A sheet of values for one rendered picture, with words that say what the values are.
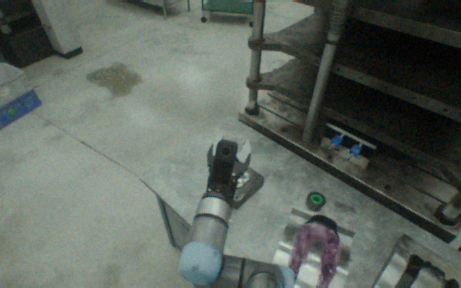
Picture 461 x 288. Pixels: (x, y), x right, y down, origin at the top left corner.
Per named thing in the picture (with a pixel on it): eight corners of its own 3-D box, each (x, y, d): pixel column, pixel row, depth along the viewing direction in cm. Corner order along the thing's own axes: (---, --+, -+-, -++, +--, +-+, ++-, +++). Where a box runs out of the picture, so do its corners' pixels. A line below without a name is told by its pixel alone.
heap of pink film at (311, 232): (329, 297, 103) (335, 289, 98) (281, 274, 109) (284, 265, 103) (343, 236, 120) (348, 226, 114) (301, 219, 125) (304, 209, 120)
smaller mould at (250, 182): (236, 210, 135) (237, 201, 130) (214, 192, 143) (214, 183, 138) (263, 185, 146) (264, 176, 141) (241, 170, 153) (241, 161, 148)
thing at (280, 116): (450, 242, 132) (459, 234, 127) (238, 118, 196) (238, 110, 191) (490, 147, 176) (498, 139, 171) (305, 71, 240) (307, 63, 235)
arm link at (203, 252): (178, 283, 56) (172, 264, 50) (194, 231, 63) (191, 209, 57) (218, 291, 54) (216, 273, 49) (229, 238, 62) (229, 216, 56)
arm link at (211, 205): (194, 209, 57) (234, 219, 57) (200, 190, 60) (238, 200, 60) (192, 227, 62) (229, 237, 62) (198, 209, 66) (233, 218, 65)
